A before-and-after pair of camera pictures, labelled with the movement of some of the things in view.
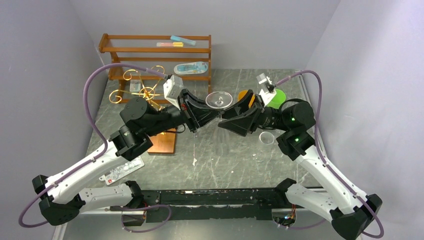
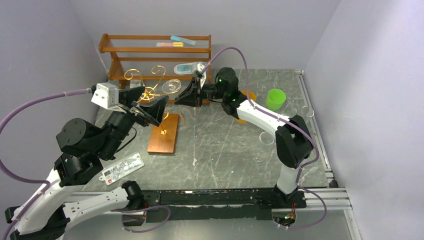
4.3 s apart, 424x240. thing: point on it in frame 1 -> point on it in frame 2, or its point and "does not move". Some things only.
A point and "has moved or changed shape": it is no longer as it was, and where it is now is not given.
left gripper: x=205 y=115 -> x=129 y=96
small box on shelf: x=135 y=85 does not move
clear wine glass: x=219 y=99 has moved or changed shape
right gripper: x=257 y=112 -> x=198 y=91
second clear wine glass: x=258 y=156 does not move
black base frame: x=226 y=204 does not move
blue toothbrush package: x=191 y=67 does not move
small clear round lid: x=266 y=137 does not move
